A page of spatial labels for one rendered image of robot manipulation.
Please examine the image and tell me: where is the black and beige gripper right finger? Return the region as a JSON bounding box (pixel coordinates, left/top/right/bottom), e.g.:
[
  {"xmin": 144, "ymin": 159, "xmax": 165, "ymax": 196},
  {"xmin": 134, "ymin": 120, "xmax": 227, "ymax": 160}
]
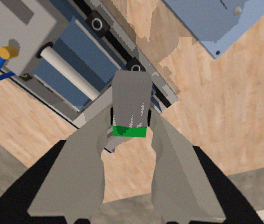
[{"xmin": 147, "ymin": 108, "xmax": 264, "ymax": 224}]

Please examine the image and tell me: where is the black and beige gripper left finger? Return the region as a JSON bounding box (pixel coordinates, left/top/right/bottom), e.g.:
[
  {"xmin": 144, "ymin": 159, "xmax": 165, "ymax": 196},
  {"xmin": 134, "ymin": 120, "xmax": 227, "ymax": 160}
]
[{"xmin": 0, "ymin": 106, "xmax": 113, "ymax": 224}]

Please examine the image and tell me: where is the grey block with green end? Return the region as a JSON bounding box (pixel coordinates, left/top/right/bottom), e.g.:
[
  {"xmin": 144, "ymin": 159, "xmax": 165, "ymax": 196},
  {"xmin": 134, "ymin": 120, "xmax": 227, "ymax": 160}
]
[{"xmin": 112, "ymin": 70, "xmax": 153, "ymax": 137}]

